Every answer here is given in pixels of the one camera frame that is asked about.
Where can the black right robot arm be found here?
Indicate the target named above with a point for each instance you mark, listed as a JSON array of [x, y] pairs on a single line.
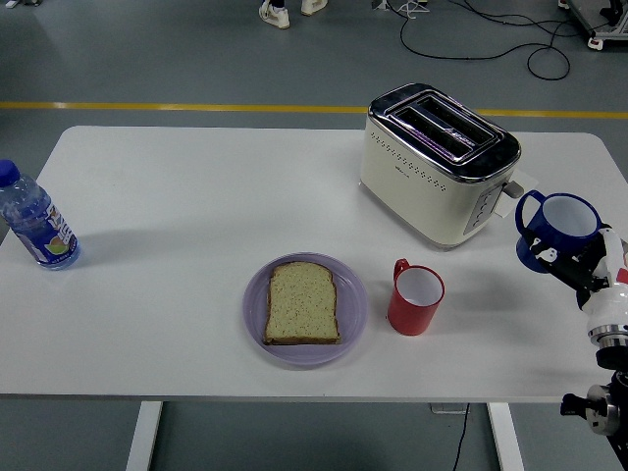
[[611, 392]]

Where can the wheeled equipment frame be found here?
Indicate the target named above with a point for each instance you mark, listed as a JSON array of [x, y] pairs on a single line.
[[601, 22]]

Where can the purple round plate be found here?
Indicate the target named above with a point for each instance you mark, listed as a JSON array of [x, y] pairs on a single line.
[[255, 314]]

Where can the person's white shoe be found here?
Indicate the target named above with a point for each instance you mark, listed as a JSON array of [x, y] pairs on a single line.
[[311, 6], [275, 15]]

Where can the bread slice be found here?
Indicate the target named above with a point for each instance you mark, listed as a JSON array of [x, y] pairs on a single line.
[[301, 306]]

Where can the white paper sheet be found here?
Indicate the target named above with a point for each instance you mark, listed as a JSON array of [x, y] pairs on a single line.
[[505, 208]]

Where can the blue enamel cup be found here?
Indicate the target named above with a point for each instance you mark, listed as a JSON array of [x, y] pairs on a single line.
[[559, 225]]

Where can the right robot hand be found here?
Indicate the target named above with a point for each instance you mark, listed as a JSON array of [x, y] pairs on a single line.
[[606, 289]]

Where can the white table leg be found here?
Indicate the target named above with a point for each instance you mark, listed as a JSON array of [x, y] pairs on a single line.
[[505, 436], [143, 436]]

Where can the water bottle with blue cap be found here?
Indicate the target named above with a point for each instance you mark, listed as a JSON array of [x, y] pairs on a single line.
[[41, 228]]

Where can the cream chrome toaster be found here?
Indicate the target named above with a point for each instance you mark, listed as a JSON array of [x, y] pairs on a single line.
[[417, 196]]

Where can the grey under-table bracket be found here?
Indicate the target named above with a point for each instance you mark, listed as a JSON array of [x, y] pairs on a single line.
[[444, 408]]

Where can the red enamel cup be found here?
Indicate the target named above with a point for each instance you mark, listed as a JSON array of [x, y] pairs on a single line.
[[411, 316]]

